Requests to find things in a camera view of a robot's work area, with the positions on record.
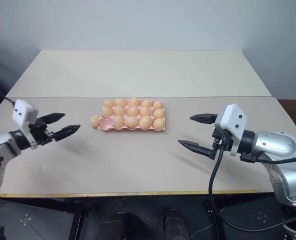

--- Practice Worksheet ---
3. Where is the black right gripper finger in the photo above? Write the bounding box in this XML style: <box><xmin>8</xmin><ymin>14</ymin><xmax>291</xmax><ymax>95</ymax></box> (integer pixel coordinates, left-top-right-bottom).
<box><xmin>189</xmin><ymin>113</ymin><xmax>219</xmax><ymax>125</ymax></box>
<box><xmin>178</xmin><ymin>139</ymin><xmax>216</xmax><ymax>158</ymax></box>

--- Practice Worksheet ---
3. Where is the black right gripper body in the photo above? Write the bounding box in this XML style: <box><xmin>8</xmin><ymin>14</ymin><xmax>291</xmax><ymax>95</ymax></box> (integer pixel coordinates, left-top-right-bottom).
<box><xmin>210</xmin><ymin>128</ymin><xmax>234</xmax><ymax>160</ymax></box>

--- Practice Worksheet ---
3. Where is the black plate with white marks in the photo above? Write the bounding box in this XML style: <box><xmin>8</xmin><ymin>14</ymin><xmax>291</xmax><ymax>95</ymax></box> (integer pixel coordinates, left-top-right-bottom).
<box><xmin>219</xmin><ymin>199</ymin><xmax>286</xmax><ymax>240</ymax></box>

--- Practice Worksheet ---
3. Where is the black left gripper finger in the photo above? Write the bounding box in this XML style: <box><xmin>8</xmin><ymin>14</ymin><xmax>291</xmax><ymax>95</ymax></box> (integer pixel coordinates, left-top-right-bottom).
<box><xmin>53</xmin><ymin>124</ymin><xmax>81</xmax><ymax>142</ymax></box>
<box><xmin>38</xmin><ymin>112</ymin><xmax>67</xmax><ymax>125</ymax></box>

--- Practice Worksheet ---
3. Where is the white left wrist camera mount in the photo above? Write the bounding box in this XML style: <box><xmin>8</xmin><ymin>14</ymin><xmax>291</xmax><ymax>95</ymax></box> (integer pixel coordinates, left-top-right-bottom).
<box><xmin>12</xmin><ymin>99</ymin><xmax>39</xmax><ymax>151</ymax></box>

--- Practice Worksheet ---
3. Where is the pink egg tray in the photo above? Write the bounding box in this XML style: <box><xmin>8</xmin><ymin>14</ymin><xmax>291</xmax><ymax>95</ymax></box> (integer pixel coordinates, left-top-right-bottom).
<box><xmin>96</xmin><ymin>98</ymin><xmax>167</xmax><ymax>132</ymax></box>

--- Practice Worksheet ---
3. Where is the black right arm plug cable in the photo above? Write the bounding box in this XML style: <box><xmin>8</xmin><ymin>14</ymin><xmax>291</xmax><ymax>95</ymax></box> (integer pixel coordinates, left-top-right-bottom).
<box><xmin>239</xmin><ymin>151</ymin><xmax>296</xmax><ymax>166</ymax></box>

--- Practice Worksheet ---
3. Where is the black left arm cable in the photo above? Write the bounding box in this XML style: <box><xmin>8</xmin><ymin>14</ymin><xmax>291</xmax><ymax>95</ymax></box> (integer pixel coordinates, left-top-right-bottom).
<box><xmin>0</xmin><ymin>96</ymin><xmax>16</xmax><ymax>199</ymax></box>

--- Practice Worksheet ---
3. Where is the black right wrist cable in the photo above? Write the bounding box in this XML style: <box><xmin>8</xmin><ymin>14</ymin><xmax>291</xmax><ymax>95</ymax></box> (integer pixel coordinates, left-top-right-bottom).
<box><xmin>207</xmin><ymin>130</ymin><xmax>296</xmax><ymax>232</ymax></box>

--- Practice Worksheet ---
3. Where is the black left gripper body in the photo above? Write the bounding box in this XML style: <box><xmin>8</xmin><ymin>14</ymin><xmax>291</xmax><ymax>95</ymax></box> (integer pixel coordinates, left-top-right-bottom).
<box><xmin>34</xmin><ymin>117</ymin><xmax>56</xmax><ymax>147</ymax></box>

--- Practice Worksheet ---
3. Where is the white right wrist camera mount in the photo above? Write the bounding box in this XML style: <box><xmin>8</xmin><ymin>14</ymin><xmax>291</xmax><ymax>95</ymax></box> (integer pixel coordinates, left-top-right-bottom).
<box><xmin>213</xmin><ymin>103</ymin><xmax>249</xmax><ymax>157</ymax></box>

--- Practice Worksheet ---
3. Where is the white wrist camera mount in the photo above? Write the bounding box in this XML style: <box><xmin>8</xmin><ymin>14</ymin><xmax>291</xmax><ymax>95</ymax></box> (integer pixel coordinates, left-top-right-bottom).
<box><xmin>213</xmin><ymin>103</ymin><xmax>249</xmax><ymax>157</ymax></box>
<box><xmin>12</xmin><ymin>99</ymin><xmax>39</xmax><ymax>151</ymax></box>

